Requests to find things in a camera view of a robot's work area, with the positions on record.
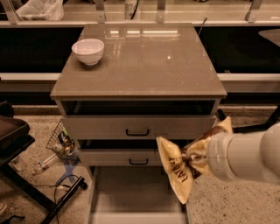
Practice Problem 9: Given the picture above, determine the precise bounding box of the brown yellow chip bag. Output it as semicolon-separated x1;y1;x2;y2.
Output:
156;116;233;204

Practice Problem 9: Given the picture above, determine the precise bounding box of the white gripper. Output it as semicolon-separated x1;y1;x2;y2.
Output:
206;133;236;181

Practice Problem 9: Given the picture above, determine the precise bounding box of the middle drawer with black handle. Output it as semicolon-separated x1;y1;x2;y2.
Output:
77;149;161;166

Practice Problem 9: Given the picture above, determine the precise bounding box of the open bottom drawer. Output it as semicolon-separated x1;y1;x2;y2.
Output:
88;166;191;224

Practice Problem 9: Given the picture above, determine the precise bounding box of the blue tape cross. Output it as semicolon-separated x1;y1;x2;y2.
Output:
56;159;79;184

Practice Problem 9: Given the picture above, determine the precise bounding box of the top drawer with black handle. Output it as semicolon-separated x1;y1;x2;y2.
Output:
62;115;216;140

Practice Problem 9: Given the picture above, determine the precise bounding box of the wire mesh basket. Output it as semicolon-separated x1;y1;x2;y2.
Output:
46;121;78;161

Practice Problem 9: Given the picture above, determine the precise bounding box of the white ceramic bowl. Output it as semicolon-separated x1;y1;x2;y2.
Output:
72;38;104;66

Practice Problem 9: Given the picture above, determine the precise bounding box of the black stand leg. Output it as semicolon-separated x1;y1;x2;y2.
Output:
216;106;280;133

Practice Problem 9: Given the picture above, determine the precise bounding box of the clear plastic bottle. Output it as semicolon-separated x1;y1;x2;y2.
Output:
32;154;60;175

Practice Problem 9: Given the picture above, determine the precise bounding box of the drawer with black handle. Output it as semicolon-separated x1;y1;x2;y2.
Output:
62;115;216;140
77;149;161;166

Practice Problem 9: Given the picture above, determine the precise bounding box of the black cart frame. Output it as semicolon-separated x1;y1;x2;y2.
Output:
0;101;88;224

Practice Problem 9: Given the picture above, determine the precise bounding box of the white plastic bag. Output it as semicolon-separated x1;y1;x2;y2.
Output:
16;0;64;21

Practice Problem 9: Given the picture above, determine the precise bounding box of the grey drawer cabinet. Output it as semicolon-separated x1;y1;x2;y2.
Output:
51;24;227;224

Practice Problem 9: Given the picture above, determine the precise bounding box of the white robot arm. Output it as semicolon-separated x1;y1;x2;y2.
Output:
206;122;280;184

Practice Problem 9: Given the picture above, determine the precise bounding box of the black cable on floor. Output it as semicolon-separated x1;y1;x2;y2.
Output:
31;174;81;224

